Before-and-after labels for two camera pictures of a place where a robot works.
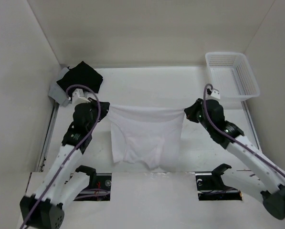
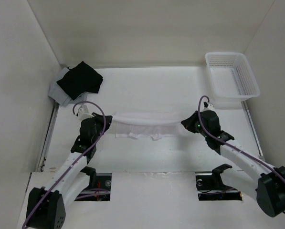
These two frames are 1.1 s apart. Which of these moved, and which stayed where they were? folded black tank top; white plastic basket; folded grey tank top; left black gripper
Moved: left black gripper
Stayed: folded grey tank top; folded black tank top; white plastic basket
